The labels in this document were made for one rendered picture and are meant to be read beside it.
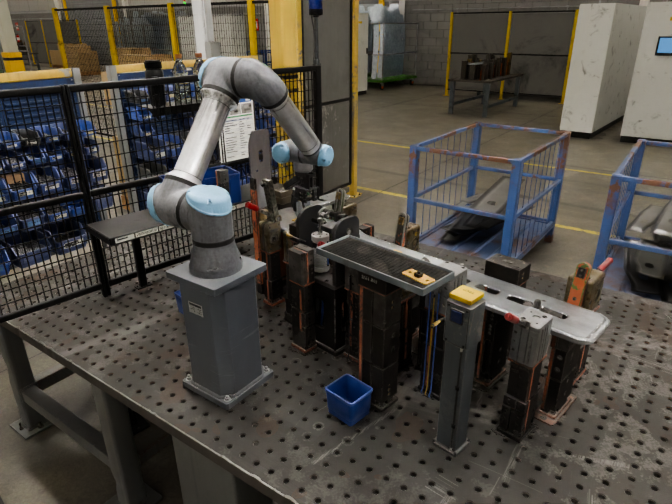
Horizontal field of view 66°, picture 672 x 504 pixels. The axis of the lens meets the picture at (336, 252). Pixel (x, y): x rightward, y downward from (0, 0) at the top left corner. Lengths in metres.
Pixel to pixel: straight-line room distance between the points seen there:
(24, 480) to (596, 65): 8.82
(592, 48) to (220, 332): 8.51
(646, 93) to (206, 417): 8.58
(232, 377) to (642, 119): 8.49
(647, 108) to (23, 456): 8.82
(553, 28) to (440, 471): 12.75
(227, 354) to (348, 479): 0.48
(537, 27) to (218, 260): 12.75
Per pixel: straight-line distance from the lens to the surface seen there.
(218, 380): 1.62
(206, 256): 1.47
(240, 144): 2.55
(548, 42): 13.76
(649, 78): 9.40
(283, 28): 2.72
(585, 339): 1.48
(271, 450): 1.50
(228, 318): 1.50
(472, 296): 1.25
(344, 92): 5.42
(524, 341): 1.40
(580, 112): 9.56
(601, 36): 9.44
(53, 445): 2.82
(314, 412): 1.59
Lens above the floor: 1.74
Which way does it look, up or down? 24 degrees down
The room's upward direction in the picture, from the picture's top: straight up
